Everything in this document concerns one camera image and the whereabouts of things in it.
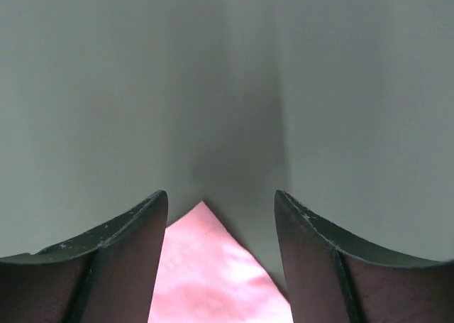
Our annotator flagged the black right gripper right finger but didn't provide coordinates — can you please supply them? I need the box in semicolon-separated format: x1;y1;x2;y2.
274;190;453;323

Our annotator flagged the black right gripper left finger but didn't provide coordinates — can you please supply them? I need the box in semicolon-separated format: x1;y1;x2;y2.
1;190;168;322

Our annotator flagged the light pink t shirt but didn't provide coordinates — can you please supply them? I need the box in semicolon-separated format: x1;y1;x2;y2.
148;202;292;323

